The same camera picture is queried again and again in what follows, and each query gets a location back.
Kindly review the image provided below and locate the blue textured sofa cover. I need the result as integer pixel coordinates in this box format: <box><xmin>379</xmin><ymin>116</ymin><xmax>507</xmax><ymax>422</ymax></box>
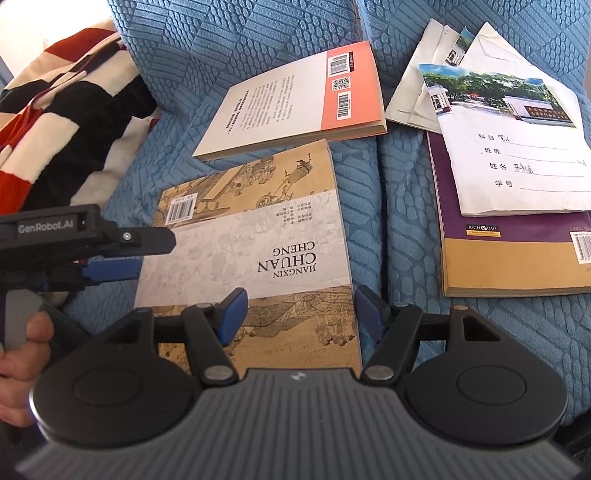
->
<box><xmin>60</xmin><ymin>0</ymin><xmax>591</xmax><ymax>432</ymax></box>

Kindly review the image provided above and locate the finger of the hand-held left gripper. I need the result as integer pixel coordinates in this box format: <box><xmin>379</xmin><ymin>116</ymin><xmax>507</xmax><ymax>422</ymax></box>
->
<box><xmin>104</xmin><ymin>225</ymin><xmax>177</xmax><ymax>258</ymax></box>
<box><xmin>76</xmin><ymin>257</ymin><xmax>143</xmax><ymax>286</ymax></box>

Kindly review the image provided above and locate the purple and tan book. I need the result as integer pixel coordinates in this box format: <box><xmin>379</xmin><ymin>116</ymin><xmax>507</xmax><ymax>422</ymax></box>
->
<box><xmin>425</xmin><ymin>131</ymin><xmax>591</xmax><ymax>298</ymax></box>

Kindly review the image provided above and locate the plain white notebook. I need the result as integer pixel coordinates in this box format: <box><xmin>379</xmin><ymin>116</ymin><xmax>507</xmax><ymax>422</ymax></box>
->
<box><xmin>385</xmin><ymin>18</ymin><xmax>463</xmax><ymax>133</ymax></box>

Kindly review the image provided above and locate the tan book with painting cover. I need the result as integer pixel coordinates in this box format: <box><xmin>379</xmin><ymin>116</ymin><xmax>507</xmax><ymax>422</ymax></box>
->
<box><xmin>134</xmin><ymin>138</ymin><xmax>363</xmax><ymax>376</ymax></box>

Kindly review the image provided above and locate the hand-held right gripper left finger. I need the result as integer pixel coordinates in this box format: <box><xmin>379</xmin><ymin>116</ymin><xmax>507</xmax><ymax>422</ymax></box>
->
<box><xmin>99</xmin><ymin>287</ymin><xmax>250</xmax><ymax>387</ymax></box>

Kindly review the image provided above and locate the white and orange book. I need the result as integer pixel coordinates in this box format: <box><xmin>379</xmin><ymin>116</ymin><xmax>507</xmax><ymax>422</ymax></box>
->
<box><xmin>191</xmin><ymin>40</ymin><xmax>388</xmax><ymax>162</ymax></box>

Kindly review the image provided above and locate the red black white striped blanket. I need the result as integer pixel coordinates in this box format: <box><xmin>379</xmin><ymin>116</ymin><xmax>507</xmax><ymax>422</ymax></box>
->
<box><xmin>0</xmin><ymin>17</ymin><xmax>161</xmax><ymax>306</ymax></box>

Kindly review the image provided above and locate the person's left hand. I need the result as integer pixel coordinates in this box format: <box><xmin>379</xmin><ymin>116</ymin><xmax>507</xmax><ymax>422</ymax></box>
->
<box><xmin>0</xmin><ymin>311</ymin><xmax>54</xmax><ymax>428</ymax></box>

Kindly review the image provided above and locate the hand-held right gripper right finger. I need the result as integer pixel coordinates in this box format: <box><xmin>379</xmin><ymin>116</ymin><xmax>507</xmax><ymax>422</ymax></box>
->
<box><xmin>355</xmin><ymin>285</ymin><xmax>504</xmax><ymax>385</ymax></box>

